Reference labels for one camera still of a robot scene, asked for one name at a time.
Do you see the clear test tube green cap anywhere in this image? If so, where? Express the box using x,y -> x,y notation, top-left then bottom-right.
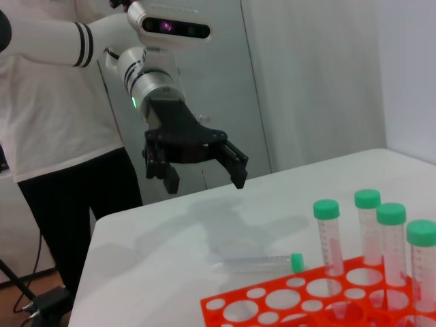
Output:
405,219 -> 436,313
312,198 -> 345,297
375,202 -> 409,307
209,252 -> 305,274
354,189 -> 385,267

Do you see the black box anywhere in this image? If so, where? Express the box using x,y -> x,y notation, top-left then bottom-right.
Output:
29,285 -> 72,321

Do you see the grey metal cabinet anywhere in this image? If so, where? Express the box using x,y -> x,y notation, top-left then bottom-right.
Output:
97,0 -> 273,207

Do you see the orange plastic test tube rack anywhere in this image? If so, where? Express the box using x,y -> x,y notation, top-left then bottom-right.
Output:
200,255 -> 436,327

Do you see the purple cable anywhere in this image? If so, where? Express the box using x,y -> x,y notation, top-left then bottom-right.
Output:
13,231 -> 44,314

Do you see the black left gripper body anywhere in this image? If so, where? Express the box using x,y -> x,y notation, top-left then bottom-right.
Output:
144,98 -> 229,164

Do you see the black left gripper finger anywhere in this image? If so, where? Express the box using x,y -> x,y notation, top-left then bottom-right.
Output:
212,139 -> 249,190
142,141 -> 181,195

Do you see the person in white shirt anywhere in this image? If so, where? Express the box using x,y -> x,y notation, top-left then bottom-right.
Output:
0,0 -> 144,300

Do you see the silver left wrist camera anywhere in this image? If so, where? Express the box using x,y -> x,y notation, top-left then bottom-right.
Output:
126,1 -> 211,48

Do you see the black tripod leg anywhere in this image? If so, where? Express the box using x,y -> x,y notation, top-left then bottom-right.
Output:
0,258 -> 38,307

